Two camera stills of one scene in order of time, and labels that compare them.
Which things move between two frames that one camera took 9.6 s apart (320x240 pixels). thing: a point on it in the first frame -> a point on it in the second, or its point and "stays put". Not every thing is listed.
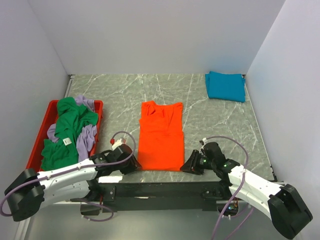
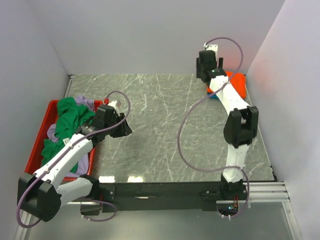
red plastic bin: [35, 159] stays put
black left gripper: [133, 165] -> [124, 129]
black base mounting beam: [156, 196] stays put
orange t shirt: [160, 146] -> [238, 80]
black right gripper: [191, 165] -> [198, 67]
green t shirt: [71, 118] stays put
